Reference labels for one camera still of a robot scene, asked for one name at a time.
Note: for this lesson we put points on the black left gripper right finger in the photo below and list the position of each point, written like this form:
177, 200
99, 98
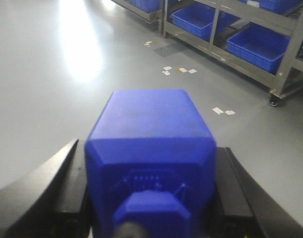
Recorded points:
243, 208

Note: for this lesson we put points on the blue tray on rack right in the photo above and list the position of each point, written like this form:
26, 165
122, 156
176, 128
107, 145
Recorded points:
259, 46

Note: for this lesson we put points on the steel wheeled shelf rack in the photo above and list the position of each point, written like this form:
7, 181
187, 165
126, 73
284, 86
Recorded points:
289, 77

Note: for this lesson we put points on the blue tray on rack left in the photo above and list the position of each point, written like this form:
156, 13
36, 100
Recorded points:
198, 19

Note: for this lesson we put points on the blue tray on rack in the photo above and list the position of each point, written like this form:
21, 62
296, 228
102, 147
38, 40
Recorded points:
259, 46
198, 19

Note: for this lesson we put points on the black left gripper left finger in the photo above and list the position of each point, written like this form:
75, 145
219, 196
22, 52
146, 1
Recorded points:
51, 201

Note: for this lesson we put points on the blue bottle-shaped part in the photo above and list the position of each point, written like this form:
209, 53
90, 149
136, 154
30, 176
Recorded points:
150, 159

